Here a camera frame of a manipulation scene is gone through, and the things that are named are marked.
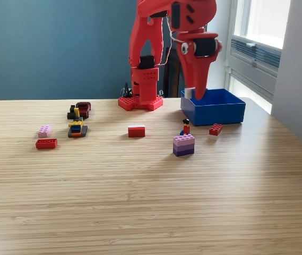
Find white window frame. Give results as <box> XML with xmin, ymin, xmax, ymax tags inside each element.
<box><xmin>231</xmin><ymin>0</ymin><xmax>291</xmax><ymax>50</ymax></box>

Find dark red toy car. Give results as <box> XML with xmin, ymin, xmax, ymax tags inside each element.
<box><xmin>75</xmin><ymin>101</ymin><xmax>91</xmax><ymax>120</ymax></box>

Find grey window vent grille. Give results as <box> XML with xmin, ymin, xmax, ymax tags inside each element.
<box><xmin>230</xmin><ymin>37</ymin><xmax>282</xmax><ymax>69</ymax></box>

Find pink purple brick stack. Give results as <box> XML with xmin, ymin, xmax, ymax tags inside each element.
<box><xmin>172</xmin><ymin>133</ymin><xmax>195</xmax><ymax>157</ymax></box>

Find red and white brick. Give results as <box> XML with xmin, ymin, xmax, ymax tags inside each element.
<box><xmin>128</xmin><ymin>124</ymin><xmax>146</xmax><ymax>138</ymax></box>

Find pink lego brick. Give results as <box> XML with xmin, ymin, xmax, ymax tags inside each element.
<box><xmin>38</xmin><ymin>125</ymin><xmax>52</xmax><ymax>138</ymax></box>

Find red brick on white brick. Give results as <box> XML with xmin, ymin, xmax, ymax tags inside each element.
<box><xmin>209</xmin><ymin>123</ymin><xmax>223</xmax><ymax>140</ymax></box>

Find yellow black toy digger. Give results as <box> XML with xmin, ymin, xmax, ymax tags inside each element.
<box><xmin>66</xmin><ymin>105</ymin><xmax>89</xmax><ymax>138</ymax></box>

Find red lego toy figure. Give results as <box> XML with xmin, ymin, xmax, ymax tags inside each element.
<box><xmin>179</xmin><ymin>118</ymin><xmax>192</xmax><ymax>136</ymax></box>

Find red lego brick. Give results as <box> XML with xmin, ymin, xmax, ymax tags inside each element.
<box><xmin>35</xmin><ymin>138</ymin><xmax>58</xmax><ymax>150</ymax></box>

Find blue plastic bin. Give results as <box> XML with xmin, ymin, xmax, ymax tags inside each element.
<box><xmin>180</xmin><ymin>88</ymin><xmax>246</xmax><ymax>127</ymax></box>

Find black cables at arm base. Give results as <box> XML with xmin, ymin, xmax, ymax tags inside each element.
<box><xmin>120</xmin><ymin>81</ymin><xmax>133</xmax><ymax>98</ymax></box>

